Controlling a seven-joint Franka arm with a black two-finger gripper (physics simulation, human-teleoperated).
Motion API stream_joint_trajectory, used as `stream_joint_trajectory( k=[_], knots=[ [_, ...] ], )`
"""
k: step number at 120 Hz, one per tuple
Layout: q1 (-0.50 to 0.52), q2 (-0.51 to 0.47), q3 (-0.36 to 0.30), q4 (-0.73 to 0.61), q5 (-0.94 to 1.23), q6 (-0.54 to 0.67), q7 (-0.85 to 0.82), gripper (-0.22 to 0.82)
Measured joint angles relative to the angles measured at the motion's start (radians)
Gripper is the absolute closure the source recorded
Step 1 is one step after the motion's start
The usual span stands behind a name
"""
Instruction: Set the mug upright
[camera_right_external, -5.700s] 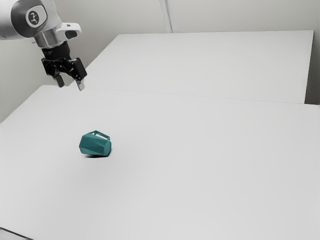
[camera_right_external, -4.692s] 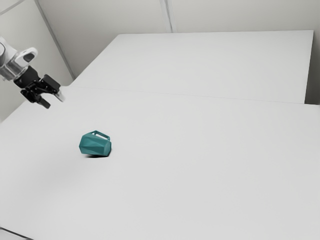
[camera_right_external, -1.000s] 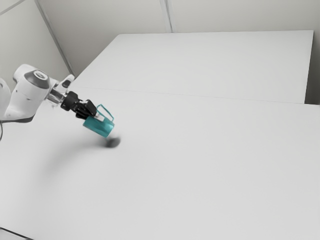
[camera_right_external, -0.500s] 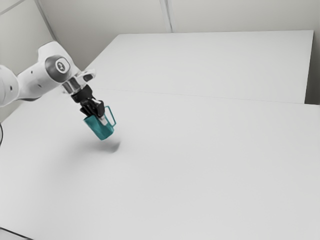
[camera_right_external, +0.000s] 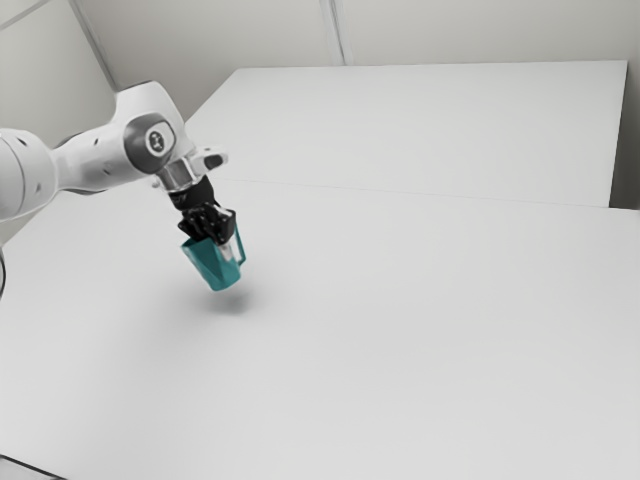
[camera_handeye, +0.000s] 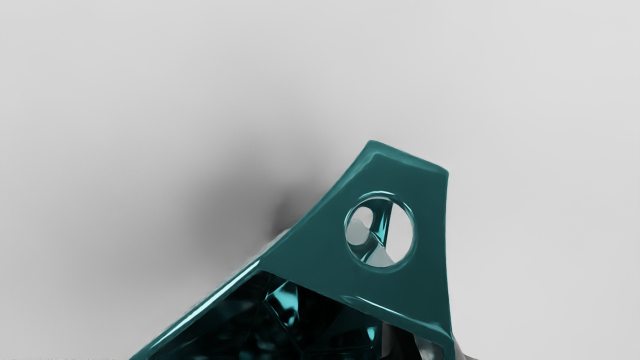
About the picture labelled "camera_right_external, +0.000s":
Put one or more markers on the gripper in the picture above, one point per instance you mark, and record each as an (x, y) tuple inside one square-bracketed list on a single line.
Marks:
[(194, 199)]

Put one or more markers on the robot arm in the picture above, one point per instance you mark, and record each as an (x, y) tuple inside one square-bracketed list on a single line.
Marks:
[(95, 150)]

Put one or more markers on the teal faceted mug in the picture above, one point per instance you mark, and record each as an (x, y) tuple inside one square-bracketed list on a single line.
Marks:
[(215, 265)]

